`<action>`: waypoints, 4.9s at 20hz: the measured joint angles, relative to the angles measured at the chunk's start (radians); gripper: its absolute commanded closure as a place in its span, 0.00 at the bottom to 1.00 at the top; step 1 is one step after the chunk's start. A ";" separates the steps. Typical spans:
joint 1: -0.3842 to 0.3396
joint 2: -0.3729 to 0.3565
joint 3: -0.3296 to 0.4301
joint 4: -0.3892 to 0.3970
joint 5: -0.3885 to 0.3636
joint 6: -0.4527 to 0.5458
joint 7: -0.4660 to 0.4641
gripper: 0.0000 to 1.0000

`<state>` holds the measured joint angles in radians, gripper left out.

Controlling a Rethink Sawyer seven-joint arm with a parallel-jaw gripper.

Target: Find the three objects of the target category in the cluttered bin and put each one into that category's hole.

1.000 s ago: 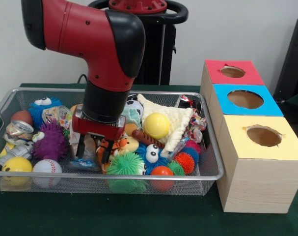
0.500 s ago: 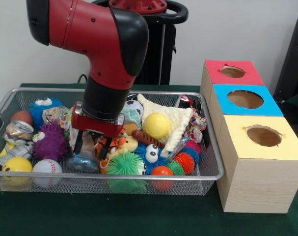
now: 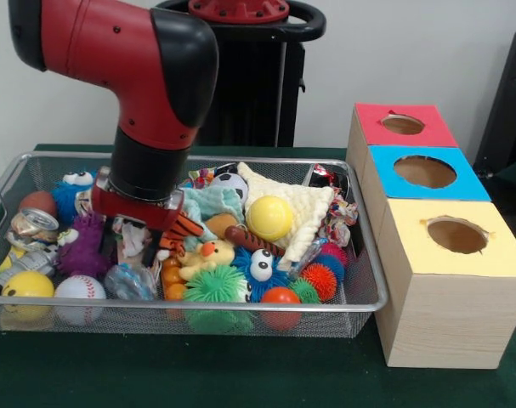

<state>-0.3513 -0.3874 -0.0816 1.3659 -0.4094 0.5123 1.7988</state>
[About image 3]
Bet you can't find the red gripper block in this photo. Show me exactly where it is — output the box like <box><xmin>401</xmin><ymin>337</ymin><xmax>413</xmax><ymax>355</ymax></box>
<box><xmin>90</xmin><ymin>165</ymin><xmax>185</xmax><ymax>269</ymax></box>

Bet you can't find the crushed clear bottle blue label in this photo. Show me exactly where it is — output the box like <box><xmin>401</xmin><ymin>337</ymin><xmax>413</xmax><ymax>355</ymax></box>
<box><xmin>104</xmin><ymin>263</ymin><xmax>159</xmax><ymax>302</ymax></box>

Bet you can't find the orange striped tiger plush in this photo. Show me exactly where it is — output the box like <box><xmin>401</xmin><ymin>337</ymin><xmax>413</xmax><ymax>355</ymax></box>
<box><xmin>156</xmin><ymin>210</ymin><xmax>207</xmax><ymax>261</ymax></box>

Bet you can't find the blue spiky toy with eyes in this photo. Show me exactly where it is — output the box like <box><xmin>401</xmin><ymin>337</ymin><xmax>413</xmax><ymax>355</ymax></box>
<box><xmin>51</xmin><ymin>169</ymin><xmax>99</xmax><ymax>226</ymax></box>

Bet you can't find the shallow metal mesh bin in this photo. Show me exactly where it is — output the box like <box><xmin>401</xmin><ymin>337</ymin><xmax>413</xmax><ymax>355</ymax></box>
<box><xmin>0</xmin><ymin>151</ymin><xmax>389</xmax><ymax>339</ymax></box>

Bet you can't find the wooden box with three holes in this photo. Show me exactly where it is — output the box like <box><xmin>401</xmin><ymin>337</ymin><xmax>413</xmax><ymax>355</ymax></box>
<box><xmin>345</xmin><ymin>102</ymin><xmax>516</xmax><ymax>369</ymax></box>

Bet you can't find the purple spiky toy with eyes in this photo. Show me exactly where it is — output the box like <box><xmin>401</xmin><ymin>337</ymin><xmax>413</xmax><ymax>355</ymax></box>
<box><xmin>55</xmin><ymin>212</ymin><xmax>114</xmax><ymax>281</ymax></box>

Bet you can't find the white baseball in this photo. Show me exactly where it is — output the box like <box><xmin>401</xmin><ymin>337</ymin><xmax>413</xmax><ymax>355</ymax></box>
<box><xmin>54</xmin><ymin>275</ymin><xmax>107</xmax><ymax>324</ymax></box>

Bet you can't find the light teal muslin cloth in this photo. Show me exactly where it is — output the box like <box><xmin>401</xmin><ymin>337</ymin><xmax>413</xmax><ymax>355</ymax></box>
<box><xmin>179</xmin><ymin>186</ymin><xmax>245</xmax><ymax>252</ymax></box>

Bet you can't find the green spiky ball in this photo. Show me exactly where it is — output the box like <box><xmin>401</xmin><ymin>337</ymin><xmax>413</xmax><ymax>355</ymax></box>
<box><xmin>183</xmin><ymin>263</ymin><xmax>255</xmax><ymax>335</ymax></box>

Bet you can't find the yellow smiley ball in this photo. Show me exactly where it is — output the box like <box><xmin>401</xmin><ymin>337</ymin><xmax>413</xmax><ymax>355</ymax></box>
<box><xmin>1</xmin><ymin>271</ymin><xmax>55</xmax><ymax>320</ymax></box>

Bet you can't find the yellow tennis ball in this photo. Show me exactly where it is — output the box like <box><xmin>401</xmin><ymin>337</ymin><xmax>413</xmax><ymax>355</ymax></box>
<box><xmin>245</xmin><ymin>195</ymin><xmax>295</xmax><ymax>240</ymax></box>

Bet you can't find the orange red ball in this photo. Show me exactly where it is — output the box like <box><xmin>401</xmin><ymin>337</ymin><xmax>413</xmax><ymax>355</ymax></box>
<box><xmin>260</xmin><ymin>286</ymin><xmax>302</xmax><ymax>332</ymax></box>

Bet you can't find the cream muslin cloth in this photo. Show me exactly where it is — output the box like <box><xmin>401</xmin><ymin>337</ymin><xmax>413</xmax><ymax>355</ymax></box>
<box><xmin>236</xmin><ymin>161</ymin><xmax>335</xmax><ymax>273</ymax></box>

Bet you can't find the black chair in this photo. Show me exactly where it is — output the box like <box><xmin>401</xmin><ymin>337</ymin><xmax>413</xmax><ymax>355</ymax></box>
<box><xmin>473</xmin><ymin>28</ymin><xmax>516</xmax><ymax>171</ymax></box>

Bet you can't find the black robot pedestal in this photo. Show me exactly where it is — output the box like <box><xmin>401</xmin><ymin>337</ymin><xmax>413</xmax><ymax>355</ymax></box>
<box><xmin>155</xmin><ymin>0</ymin><xmax>327</xmax><ymax>148</ymax></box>

